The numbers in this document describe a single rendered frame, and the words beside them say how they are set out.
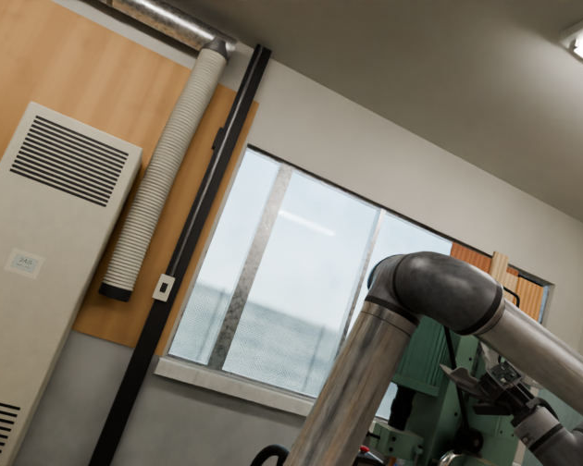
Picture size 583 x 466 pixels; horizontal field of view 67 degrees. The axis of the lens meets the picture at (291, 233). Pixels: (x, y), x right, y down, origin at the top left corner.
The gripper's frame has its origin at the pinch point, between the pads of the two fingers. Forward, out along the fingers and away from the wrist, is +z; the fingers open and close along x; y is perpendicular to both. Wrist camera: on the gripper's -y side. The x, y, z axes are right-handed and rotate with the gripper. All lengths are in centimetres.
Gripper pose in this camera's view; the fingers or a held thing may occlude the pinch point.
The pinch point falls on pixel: (458, 354)
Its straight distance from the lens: 125.8
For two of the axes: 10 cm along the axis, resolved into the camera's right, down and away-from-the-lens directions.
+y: 1.1, -7.5, -6.5
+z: -5.0, -6.1, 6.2
